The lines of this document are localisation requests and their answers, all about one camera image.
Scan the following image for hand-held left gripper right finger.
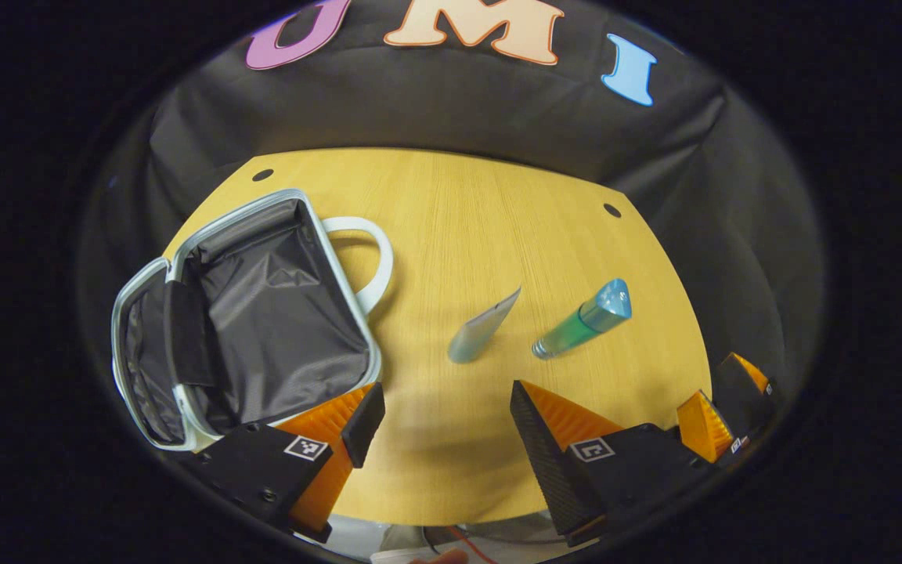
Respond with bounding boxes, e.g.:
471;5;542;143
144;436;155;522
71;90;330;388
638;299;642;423
509;380;714;548

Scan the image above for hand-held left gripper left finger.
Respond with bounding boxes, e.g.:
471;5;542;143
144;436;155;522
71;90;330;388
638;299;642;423
185;382;387;544

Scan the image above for silver squeeze tube blue cap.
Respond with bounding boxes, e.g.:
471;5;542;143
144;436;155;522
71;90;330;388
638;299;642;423
447;286;522;365

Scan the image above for green bottle with teal cap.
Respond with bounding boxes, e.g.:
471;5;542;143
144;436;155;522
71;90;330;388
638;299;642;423
531;278;633;361

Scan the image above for light blue suitcase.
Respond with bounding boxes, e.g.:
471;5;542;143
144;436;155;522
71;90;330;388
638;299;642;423
110;188;395;454

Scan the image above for black backdrop cloth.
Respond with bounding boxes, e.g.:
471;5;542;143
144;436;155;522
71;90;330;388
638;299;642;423
79;0;824;439

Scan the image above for red cable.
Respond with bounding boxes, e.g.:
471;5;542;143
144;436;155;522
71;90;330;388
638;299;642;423
448;525;499;563

